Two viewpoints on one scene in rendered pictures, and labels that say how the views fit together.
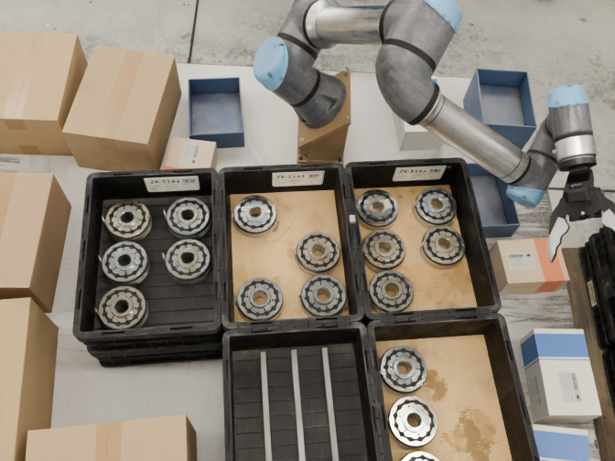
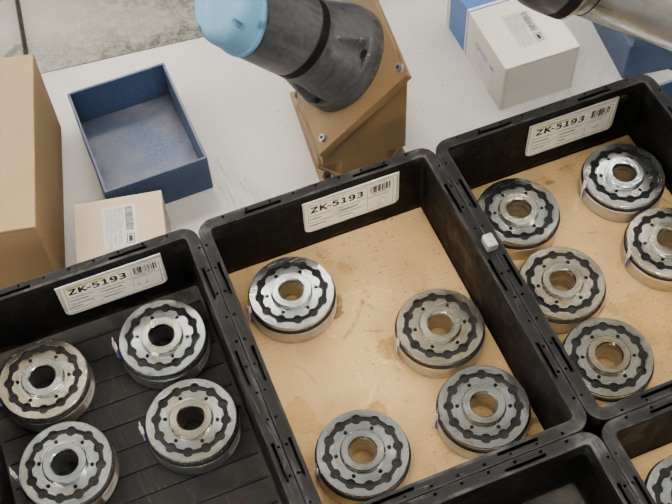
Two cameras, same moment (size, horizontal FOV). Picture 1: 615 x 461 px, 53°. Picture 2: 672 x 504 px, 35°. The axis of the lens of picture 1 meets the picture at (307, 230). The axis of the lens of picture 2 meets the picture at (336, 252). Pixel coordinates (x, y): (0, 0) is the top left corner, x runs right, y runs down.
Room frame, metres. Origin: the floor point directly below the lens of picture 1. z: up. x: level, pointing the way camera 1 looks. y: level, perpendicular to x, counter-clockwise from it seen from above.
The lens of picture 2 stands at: (0.04, 0.16, 1.95)
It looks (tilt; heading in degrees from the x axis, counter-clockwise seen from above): 56 degrees down; 352
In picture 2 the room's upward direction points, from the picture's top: 4 degrees counter-clockwise
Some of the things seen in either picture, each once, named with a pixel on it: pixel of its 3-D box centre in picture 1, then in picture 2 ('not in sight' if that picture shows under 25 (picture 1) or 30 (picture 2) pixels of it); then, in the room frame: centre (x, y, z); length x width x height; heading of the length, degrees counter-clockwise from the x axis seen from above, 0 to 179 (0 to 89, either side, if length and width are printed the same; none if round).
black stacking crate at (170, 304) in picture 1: (155, 258); (125, 440); (0.56, 0.34, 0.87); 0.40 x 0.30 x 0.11; 11
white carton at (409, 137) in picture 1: (417, 112); (509, 34); (1.18, -0.28, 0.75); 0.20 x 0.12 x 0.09; 10
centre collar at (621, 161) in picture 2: (436, 204); (624, 173); (0.80, -0.31, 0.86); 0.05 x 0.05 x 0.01
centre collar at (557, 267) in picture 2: (384, 247); (562, 280); (0.66, -0.19, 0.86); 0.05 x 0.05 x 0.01
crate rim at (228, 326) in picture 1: (286, 241); (380, 323); (0.62, 0.04, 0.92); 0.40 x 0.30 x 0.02; 11
